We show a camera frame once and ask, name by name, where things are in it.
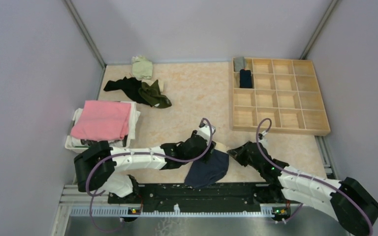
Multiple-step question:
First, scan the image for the navy underwear cream waistband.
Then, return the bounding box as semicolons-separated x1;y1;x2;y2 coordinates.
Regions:
184;142;229;189

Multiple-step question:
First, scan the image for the navy orange underwear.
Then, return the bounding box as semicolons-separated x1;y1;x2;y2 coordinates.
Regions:
239;69;253;89

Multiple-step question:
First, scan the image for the grey underwear white waistband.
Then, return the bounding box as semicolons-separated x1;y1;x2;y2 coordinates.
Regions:
233;57;246;72

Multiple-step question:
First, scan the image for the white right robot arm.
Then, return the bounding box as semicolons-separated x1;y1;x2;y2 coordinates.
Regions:
227;142;378;236

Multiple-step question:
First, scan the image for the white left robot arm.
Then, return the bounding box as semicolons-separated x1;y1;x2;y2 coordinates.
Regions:
74;125;216;203

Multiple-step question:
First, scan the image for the dark green underwear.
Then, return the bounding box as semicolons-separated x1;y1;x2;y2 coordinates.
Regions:
138;82;172;109

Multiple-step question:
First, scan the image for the black underwear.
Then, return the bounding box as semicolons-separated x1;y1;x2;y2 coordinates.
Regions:
103;77;150;106

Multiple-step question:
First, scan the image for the light green underwear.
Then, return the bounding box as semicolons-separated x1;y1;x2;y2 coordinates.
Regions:
131;56;153;80

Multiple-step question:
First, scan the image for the wooden compartment tray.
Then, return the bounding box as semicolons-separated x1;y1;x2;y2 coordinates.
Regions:
230;57;331;136

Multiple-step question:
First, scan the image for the white folded cloth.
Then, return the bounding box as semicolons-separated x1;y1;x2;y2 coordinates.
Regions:
70;101;141;149

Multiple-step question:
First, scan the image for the pink folded cloth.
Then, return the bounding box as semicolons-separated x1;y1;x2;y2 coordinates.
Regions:
70;100;131;141

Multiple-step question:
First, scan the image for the white perforated plastic basket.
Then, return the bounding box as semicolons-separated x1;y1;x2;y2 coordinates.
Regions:
64;109;134;154

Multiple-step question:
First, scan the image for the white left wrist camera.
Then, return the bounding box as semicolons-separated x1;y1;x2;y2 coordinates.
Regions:
197;125;216;142

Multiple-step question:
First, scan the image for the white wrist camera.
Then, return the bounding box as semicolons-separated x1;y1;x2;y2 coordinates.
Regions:
197;125;216;142
258;131;268;148

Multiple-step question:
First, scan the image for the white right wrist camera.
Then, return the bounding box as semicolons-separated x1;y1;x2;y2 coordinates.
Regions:
258;131;268;148

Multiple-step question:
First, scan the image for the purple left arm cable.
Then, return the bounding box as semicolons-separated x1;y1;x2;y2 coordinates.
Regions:
86;118;215;234

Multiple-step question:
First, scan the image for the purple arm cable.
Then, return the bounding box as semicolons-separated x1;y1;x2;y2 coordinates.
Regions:
255;118;374;236
86;118;215;234

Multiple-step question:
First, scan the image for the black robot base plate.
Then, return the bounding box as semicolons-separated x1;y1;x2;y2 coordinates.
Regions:
108;182;294;215

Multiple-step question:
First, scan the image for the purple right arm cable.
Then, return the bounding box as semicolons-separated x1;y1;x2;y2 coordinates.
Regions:
255;118;374;236

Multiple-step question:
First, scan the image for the aluminium frame rail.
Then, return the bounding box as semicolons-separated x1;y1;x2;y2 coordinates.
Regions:
50;184;369;236

